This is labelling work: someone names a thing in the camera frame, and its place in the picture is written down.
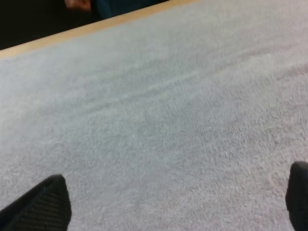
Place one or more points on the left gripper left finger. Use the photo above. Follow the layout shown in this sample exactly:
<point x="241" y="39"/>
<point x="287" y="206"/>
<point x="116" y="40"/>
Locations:
<point x="36" y="207"/>

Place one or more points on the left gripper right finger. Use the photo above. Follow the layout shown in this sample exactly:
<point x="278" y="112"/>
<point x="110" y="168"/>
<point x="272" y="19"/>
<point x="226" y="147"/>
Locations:
<point x="299" y="192"/>

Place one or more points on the person's right hand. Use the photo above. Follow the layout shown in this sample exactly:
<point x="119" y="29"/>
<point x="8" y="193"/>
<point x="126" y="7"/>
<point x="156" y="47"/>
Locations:
<point x="78" y="4"/>

